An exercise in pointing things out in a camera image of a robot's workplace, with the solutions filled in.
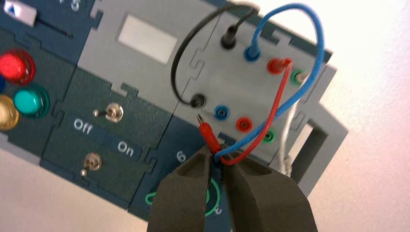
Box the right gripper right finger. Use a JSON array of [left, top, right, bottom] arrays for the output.
[[220, 145, 318, 232]]

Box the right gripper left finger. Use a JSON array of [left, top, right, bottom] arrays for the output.
[[146, 146, 213, 232]]

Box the red jumper wire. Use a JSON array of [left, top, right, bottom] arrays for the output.
[[196, 57, 293, 166]]

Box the blue jumper wire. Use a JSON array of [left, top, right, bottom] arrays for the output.
[[213, 2, 325, 164]]

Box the modular grey and teal control box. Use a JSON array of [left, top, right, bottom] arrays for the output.
[[0, 0, 349, 232]]

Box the small white display window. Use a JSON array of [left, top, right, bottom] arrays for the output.
[[117, 13, 179, 65]]

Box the teal dome push button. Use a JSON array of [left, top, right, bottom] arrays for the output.
[[13, 84, 50, 118]]

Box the yellow dome push button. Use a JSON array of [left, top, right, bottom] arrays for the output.
[[0, 94, 20, 131]]

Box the red dome push button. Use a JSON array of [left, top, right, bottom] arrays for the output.
[[0, 48, 36, 86]]

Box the white jumper wire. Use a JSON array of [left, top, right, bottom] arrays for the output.
[[278, 71, 310, 177]]

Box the metal toggle switch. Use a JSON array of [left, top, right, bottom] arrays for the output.
[[92, 102, 125, 124], [80, 152, 103, 178]]

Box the black jumper wire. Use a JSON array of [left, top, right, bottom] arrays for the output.
[[170, 3, 260, 108]]

